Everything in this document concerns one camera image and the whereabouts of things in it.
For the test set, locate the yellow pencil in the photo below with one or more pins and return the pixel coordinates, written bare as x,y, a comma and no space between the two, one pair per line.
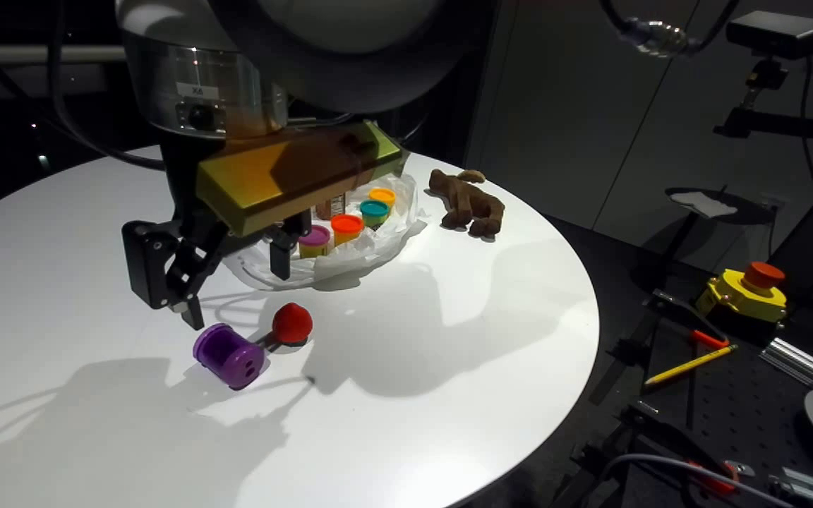
687,366

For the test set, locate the orange lid dough tub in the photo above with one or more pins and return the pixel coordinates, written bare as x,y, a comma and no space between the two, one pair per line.
344,226

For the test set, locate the black camera on stand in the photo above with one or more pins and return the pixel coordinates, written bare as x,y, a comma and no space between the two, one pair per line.
771,37

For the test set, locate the red lid spice jar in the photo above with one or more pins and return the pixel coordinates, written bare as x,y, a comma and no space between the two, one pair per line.
330,208

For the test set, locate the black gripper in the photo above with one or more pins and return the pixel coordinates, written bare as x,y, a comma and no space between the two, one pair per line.
171,260

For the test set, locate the orange handled tool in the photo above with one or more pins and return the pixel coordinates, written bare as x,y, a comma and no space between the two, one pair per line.
687,321

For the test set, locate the yellow wrist camera box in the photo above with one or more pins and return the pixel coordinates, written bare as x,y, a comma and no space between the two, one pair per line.
267,186

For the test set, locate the pink lid dough tub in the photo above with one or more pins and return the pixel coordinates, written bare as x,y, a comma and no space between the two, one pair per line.
313,242

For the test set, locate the yellow lid dough tub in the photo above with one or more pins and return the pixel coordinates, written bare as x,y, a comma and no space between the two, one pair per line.
381,195

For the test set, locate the brown plush toy animal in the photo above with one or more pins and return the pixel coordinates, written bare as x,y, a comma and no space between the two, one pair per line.
464,204

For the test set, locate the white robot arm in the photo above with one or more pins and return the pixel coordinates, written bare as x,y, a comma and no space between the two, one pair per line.
264,111

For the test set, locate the teal lid dough tub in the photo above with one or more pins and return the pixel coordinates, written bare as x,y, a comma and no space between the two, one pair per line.
374,212

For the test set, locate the purple plastic container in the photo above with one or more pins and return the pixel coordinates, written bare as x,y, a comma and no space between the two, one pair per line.
230,356

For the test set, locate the white plastic bag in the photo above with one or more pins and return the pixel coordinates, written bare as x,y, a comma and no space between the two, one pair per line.
371,249

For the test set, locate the red plastic ball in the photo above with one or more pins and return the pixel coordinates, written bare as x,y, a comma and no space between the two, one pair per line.
291,327

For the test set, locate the yellow red emergency stop button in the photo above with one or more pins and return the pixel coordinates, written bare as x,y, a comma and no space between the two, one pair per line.
752,293

